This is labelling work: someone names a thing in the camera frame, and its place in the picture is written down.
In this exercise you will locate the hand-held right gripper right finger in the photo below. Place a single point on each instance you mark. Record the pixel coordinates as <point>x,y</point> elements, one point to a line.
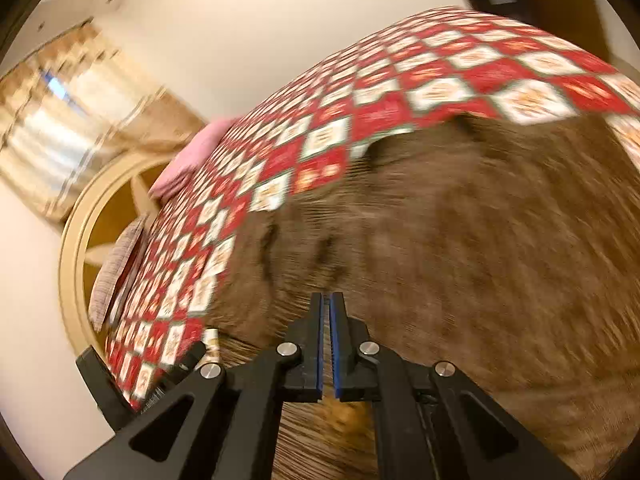
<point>334,345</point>

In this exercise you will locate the striped grey pillow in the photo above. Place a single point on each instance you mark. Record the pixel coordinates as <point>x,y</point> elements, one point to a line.
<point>115,270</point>

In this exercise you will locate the round cream headboard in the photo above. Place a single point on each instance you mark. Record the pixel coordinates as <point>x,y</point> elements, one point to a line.
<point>75,240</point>

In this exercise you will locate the brown knit sweater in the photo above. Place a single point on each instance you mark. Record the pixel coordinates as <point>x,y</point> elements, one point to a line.
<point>475,235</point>

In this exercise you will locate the pink pillow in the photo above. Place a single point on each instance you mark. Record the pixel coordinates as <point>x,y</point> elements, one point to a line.
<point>190,160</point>

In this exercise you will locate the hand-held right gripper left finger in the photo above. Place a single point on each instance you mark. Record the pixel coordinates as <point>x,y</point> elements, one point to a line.
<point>320,345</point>

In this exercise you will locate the beige patterned curtain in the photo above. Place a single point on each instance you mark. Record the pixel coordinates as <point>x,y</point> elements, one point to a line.
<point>60,125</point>

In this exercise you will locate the red checkered printed blanket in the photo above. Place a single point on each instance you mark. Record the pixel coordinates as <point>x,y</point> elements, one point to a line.
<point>400,95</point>

